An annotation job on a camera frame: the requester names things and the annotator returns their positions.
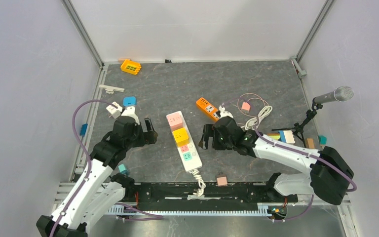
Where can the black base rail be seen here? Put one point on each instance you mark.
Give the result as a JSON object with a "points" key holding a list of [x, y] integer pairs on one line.
{"points": [[236, 196]]}

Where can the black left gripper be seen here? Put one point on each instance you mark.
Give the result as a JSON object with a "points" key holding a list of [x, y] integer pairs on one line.
{"points": [[148, 138]]}

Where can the pink cube socket adapter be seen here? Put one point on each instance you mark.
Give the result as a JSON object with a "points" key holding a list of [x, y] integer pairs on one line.
{"points": [[175, 121]]}

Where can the grey microphone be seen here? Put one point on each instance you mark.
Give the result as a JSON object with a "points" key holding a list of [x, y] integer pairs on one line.
{"points": [[340, 94]]}

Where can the small pink plug adapter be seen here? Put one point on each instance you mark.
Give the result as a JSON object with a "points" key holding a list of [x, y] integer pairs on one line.
{"points": [[221, 180]]}

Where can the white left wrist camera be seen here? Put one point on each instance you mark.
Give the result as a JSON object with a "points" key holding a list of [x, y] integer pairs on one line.
{"points": [[130, 111]]}

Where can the blue rounded adapter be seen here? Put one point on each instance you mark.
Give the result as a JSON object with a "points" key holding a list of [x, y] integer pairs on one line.
{"points": [[129, 101]]}

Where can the white flat bracket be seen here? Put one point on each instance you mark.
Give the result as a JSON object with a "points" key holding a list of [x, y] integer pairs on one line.
{"points": [[111, 89]]}

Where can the yellow toy brick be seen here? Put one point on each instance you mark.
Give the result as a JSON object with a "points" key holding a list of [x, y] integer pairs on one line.
{"points": [[130, 67]]}

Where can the orange power strip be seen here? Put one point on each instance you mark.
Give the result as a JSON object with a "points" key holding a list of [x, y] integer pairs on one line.
{"points": [[208, 109]]}

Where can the wooden letter cube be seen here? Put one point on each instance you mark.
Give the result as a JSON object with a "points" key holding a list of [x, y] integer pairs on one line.
{"points": [[309, 143]]}

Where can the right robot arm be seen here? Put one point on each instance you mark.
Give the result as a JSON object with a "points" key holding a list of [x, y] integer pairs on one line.
{"points": [[323, 173]]}

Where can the yellow cube socket adapter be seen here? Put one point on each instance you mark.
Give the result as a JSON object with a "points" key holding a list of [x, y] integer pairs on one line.
{"points": [[181, 137]]}

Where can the white cube adapter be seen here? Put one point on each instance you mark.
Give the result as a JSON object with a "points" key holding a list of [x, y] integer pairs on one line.
{"points": [[114, 110]]}

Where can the teal plug adapter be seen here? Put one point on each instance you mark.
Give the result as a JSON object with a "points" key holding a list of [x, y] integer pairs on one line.
{"points": [[123, 169]]}

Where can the white multicolour power strip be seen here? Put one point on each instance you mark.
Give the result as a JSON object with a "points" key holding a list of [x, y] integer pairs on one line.
{"points": [[188, 153]]}

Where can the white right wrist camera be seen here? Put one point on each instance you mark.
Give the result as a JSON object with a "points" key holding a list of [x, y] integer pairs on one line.
{"points": [[222, 112]]}

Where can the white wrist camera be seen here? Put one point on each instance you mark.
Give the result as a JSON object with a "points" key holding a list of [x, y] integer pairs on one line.
{"points": [[130, 111], [222, 112]]}

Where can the pink charger with cable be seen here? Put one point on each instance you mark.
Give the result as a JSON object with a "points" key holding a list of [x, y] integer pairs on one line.
{"points": [[243, 102]]}

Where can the colourful toy block stack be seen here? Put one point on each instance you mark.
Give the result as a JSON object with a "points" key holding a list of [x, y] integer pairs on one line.
{"points": [[285, 136]]}

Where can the teal cube right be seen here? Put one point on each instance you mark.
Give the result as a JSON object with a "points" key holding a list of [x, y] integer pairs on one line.
{"points": [[322, 140]]}

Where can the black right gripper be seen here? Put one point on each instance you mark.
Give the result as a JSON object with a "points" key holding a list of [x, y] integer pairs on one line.
{"points": [[208, 131]]}

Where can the blue wall clip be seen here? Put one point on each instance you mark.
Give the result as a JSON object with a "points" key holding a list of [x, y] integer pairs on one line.
{"points": [[83, 130]]}

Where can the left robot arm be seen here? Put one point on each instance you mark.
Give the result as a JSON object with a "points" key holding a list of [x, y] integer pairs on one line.
{"points": [[97, 189]]}

